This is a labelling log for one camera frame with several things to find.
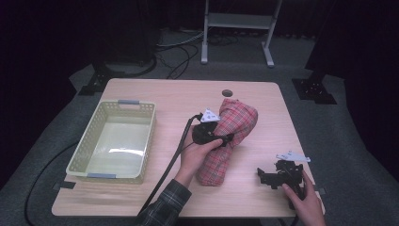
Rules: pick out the person's left hand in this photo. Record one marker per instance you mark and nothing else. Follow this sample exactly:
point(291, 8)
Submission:
point(196, 155)

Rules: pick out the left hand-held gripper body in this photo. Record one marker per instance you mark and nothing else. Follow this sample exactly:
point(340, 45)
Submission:
point(205, 132)

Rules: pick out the white metal stand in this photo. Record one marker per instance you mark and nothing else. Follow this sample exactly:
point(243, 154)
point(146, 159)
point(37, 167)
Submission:
point(238, 20)

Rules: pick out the black stand base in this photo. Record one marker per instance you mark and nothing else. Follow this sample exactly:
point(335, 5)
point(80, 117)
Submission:
point(97, 80)
point(313, 89)

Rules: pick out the red plaid cloth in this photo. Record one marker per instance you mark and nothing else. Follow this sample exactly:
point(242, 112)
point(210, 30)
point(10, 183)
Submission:
point(233, 121)

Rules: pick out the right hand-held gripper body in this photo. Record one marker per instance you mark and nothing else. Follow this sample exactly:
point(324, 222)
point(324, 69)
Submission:
point(290, 174)

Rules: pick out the person's right hand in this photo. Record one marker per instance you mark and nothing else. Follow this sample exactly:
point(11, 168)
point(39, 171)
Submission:
point(306, 208)

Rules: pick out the cream plastic basket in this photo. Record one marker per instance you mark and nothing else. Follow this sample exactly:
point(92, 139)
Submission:
point(116, 141)

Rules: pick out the black tape strip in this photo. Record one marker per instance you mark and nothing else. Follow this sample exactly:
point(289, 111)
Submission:
point(64, 185)
point(321, 190)

